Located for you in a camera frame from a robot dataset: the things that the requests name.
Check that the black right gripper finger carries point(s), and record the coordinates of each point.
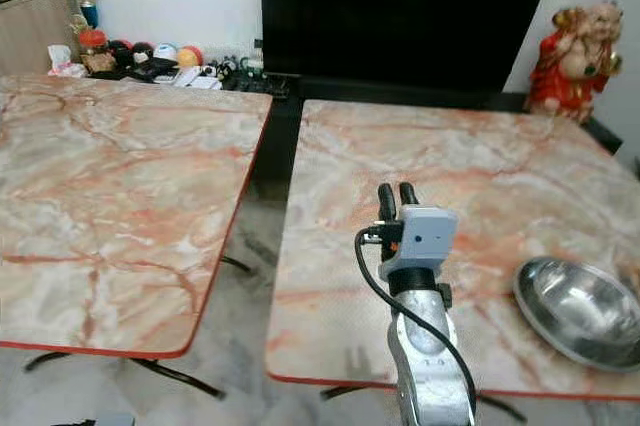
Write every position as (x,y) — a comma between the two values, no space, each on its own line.
(408,196)
(387,204)

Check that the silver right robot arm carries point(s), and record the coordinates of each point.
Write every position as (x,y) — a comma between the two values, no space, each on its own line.
(425,366)

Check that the small marble folding table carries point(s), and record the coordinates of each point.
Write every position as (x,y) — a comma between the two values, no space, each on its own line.
(460,176)

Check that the black television screen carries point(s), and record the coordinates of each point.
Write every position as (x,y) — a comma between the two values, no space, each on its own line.
(410,11)

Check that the red laughing Buddha figurine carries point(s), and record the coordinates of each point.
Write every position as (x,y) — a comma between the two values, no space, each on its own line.
(570,71)

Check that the stainless steel bowl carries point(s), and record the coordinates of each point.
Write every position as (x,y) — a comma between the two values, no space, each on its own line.
(580,311)

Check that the orange round toy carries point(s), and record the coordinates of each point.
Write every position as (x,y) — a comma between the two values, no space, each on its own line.
(189,57)

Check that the light wooden cabinet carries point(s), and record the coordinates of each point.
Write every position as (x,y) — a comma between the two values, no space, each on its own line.
(35,31)

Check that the large marble folding table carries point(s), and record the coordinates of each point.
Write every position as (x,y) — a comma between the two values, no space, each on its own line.
(110,196)

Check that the black round eared toy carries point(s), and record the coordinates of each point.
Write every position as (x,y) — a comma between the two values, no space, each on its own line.
(130,56)

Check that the red capped jar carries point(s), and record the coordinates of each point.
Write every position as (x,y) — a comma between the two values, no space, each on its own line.
(94,48)

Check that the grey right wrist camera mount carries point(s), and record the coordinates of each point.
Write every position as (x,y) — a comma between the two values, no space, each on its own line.
(428,238)

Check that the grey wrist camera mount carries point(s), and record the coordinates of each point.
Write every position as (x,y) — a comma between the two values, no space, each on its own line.
(428,238)
(115,419)

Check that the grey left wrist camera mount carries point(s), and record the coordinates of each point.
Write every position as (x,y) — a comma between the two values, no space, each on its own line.
(115,419)

